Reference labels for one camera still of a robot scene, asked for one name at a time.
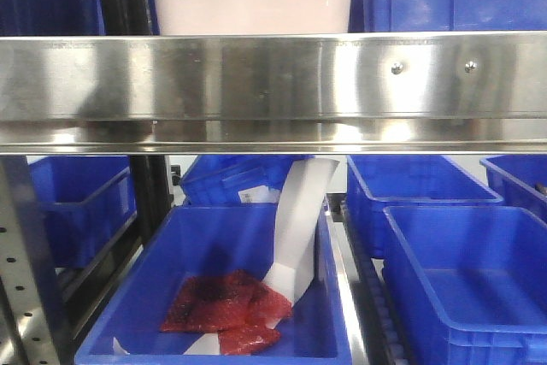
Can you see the blue bin far right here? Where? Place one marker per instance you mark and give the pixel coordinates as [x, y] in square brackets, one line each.
[519, 179]

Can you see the white paper strip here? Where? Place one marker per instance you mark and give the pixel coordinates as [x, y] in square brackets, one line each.
[297, 212]

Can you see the blue bin front right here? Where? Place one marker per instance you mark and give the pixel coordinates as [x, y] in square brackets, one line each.
[468, 283]

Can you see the perforated steel shelf upright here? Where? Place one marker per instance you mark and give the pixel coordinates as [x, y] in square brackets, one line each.
[27, 271]

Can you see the blue bin rear right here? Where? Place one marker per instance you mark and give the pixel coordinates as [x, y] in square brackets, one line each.
[375, 182]

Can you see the blue bin lower left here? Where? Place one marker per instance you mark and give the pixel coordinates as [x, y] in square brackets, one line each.
[85, 201]

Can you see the blue bin with red bags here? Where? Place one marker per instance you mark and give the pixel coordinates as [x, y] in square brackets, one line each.
[215, 240]

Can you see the tilted blue bin rear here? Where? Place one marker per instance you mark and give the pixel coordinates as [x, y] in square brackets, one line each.
[236, 179]

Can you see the stainless steel shelf beam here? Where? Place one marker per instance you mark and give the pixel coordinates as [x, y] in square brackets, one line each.
[476, 92]

